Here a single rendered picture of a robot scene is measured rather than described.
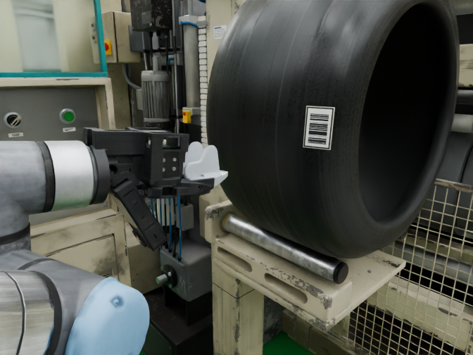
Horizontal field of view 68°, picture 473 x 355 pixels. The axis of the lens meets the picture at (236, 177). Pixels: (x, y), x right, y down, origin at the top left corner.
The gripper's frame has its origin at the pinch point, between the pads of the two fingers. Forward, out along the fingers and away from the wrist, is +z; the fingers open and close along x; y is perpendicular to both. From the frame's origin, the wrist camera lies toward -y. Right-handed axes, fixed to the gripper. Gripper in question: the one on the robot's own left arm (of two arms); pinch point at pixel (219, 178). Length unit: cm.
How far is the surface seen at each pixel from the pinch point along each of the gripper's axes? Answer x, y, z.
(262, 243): 10.9, -19.7, 24.1
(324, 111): -11.3, 11.4, 8.6
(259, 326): 28, -61, 47
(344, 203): -12.3, -2.7, 16.3
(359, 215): -12.7, -5.4, 21.3
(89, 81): 51, 14, -1
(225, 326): 34, -60, 37
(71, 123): 56, 3, -3
